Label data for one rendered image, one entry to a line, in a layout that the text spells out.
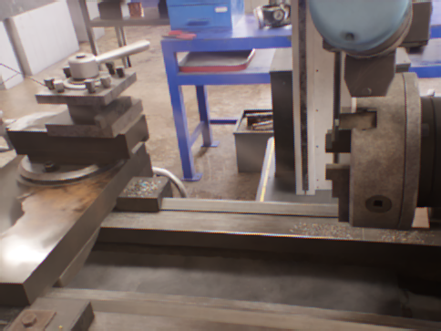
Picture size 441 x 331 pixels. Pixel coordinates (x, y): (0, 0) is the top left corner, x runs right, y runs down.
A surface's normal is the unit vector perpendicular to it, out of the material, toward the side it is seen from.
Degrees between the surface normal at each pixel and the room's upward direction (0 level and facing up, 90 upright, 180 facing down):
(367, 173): 78
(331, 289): 18
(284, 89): 90
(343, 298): 13
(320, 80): 90
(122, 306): 49
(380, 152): 63
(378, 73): 68
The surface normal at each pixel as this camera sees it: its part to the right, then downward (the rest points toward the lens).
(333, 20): -0.33, 0.18
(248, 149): -0.16, 0.49
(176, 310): -0.22, -0.21
